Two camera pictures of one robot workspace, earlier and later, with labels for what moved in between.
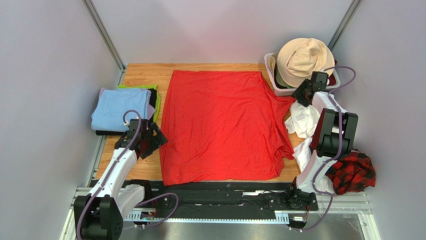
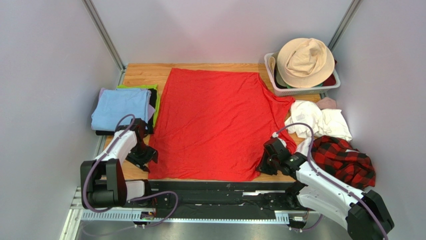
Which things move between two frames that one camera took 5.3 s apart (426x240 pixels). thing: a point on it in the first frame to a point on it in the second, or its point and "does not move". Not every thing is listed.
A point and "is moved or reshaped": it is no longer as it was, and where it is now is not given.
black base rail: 222,199 does not move
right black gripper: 302,94 to 268,162
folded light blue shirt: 110,105 does not move
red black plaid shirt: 353,171 does not move
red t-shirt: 224,126 is moved or reshaped
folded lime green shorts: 146,87 does not move
